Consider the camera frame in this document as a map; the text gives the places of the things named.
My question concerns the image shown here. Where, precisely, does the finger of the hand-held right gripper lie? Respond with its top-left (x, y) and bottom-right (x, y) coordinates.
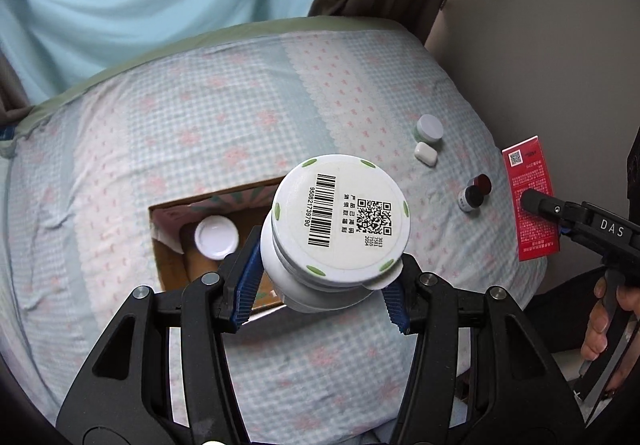
top-left (520, 190), bottom-right (571, 237)

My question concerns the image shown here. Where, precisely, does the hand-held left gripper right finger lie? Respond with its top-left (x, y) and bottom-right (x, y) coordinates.
top-left (382, 252), bottom-right (587, 445)

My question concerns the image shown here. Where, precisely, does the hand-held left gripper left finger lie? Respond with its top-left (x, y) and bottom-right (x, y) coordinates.
top-left (55, 229), bottom-right (264, 445)

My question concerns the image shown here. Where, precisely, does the red carton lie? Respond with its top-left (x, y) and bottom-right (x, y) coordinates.
top-left (501, 135), bottom-right (560, 262)

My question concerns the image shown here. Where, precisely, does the cardboard box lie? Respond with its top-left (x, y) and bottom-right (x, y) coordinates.
top-left (148, 176), bottom-right (288, 323)

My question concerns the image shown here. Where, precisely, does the white plastic bottle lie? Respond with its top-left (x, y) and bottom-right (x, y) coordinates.
top-left (260, 154), bottom-right (411, 313)

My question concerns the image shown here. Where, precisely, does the person's right hand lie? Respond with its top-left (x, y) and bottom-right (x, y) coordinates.
top-left (582, 277), bottom-right (640, 393)

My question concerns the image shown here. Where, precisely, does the small dark bottle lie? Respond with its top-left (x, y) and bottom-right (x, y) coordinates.
top-left (457, 185), bottom-right (485, 213)

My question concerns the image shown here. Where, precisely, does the small white oval case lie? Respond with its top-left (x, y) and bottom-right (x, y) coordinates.
top-left (414, 142), bottom-right (439, 168)

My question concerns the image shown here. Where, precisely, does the green jar with white lid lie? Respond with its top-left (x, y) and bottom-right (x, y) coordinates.
top-left (415, 114), bottom-right (445, 144)

